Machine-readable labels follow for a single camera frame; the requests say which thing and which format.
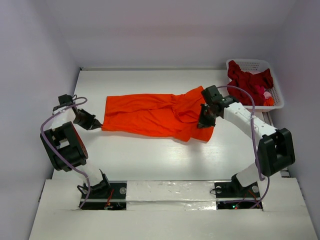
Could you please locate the orange t shirt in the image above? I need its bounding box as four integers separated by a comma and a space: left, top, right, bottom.
102, 86, 214, 142

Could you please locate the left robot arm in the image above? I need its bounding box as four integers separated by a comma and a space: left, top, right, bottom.
40, 94, 112, 198

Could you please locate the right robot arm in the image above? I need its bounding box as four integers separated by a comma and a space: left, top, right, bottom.
197, 85, 296, 199

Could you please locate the dark red t shirt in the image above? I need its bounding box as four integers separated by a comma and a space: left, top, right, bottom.
227, 60, 274, 106

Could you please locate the white plastic basket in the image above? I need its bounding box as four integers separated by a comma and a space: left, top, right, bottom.
226, 58, 285, 112

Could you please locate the pink garment in basket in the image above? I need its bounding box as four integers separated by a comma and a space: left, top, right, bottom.
255, 85, 272, 100

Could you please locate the small orange garment in basket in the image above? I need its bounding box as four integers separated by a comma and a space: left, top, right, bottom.
263, 97, 275, 107

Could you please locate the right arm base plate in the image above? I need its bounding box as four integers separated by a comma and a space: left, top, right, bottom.
210, 180, 263, 210

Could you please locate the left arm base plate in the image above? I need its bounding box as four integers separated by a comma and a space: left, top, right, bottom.
77, 181, 127, 211

